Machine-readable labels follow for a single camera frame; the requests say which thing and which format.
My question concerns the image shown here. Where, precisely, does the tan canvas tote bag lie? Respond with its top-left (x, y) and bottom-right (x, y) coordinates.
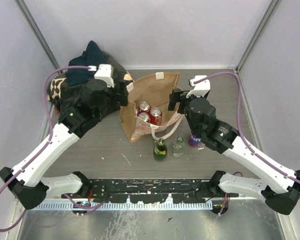
top-left (120, 72), bottom-right (185, 143)

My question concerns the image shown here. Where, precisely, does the clear glass Chang bottle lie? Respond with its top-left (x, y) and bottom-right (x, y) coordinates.
top-left (170, 136), bottom-right (185, 158)

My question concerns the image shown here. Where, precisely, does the green Perrier bottle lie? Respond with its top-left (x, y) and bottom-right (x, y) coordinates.
top-left (153, 138), bottom-right (168, 162)

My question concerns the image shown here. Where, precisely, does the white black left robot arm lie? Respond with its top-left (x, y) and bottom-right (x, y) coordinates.
top-left (0, 78), bottom-right (134, 210)

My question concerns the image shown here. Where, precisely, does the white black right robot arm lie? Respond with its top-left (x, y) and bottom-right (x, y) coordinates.
top-left (168, 89), bottom-right (300, 215)

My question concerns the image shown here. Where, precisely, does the red Coke can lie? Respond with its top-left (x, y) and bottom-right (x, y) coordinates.
top-left (138, 101), bottom-right (151, 114)
top-left (138, 112), bottom-right (151, 123)
top-left (149, 107), bottom-right (162, 126)

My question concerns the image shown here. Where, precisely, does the dark blue cloth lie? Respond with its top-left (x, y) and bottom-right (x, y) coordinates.
top-left (65, 40), bottom-right (107, 87)

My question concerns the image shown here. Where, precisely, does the black floral cushion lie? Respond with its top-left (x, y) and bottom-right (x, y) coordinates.
top-left (46, 51), bottom-right (134, 112)

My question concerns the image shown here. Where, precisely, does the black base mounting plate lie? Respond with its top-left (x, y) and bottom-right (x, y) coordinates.
top-left (69, 178), bottom-right (236, 204)

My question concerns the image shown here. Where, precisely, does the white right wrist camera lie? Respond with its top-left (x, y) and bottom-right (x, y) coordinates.
top-left (186, 75), bottom-right (211, 98)

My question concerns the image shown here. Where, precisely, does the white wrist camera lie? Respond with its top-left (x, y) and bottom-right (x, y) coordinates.
top-left (186, 75), bottom-right (211, 98)
top-left (88, 64), bottom-right (115, 88)

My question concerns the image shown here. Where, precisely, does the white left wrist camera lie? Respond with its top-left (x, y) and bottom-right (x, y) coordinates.
top-left (88, 64), bottom-right (115, 88)

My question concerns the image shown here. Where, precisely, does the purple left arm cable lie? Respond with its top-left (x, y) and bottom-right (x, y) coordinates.
top-left (0, 65), bottom-right (108, 231)

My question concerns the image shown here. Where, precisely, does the grey slotted cable duct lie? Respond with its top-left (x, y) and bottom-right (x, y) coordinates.
top-left (32, 200), bottom-right (213, 211)

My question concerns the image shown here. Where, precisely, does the aluminium frame rail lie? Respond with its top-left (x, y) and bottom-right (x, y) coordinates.
top-left (13, 181), bottom-right (23, 200)

